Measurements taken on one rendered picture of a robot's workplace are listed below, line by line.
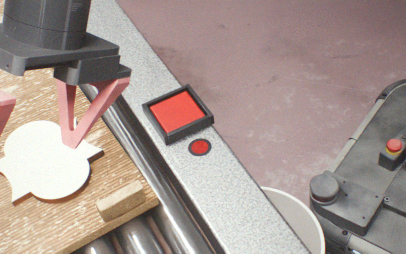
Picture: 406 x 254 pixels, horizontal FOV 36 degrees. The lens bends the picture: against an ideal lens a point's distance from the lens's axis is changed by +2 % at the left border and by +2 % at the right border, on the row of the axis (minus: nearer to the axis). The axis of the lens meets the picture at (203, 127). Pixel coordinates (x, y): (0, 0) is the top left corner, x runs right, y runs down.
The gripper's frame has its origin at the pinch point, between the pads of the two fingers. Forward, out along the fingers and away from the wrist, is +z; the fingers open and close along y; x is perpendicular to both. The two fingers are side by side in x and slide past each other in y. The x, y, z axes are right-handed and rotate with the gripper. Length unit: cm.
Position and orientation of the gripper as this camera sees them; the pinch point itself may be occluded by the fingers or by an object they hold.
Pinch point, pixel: (26, 149)
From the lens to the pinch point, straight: 50.8
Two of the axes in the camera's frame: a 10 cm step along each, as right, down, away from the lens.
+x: 8.2, 3.8, -4.4
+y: -5.3, 1.8, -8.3
